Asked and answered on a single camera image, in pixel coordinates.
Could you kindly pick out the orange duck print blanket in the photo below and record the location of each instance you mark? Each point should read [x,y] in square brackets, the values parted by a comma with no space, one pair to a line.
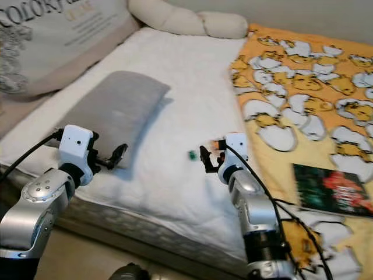
[303,76]

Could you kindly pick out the dark green red book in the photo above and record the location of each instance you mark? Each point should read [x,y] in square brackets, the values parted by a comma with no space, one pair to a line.
[332,189]

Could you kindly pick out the grey rectangular pillow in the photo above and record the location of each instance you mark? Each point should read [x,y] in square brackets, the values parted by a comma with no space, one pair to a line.
[122,105]

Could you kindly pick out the large grey printed headboard cushion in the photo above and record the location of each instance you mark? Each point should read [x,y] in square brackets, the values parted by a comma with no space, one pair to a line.
[58,41]

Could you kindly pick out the small green object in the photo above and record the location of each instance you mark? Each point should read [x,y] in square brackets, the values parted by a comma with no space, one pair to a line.
[192,155]

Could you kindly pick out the long beige bolster pillow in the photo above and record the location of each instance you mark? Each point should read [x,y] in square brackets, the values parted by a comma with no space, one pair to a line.
[180,20]

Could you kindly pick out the dark robot foot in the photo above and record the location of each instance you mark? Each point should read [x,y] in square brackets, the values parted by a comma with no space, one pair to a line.
[129,273]

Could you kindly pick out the grey quilted mattress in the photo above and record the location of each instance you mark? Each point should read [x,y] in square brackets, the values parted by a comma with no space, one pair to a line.
[151,233]

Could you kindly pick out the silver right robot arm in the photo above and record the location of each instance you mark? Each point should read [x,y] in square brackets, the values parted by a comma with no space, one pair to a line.
[256,216]

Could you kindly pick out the white quilted mattress pad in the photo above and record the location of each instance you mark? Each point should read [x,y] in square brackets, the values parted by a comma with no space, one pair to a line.
[198,87]

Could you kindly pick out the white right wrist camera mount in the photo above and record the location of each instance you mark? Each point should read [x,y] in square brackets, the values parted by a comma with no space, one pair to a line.
[236,151]

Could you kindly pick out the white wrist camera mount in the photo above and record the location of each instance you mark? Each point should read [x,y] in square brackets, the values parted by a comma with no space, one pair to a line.
[236,151]
[76,146]

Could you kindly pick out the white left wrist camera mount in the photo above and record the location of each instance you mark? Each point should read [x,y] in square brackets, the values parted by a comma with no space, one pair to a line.
[76,146]

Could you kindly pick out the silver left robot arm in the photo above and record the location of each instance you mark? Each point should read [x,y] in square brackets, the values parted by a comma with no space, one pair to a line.
[44,195]

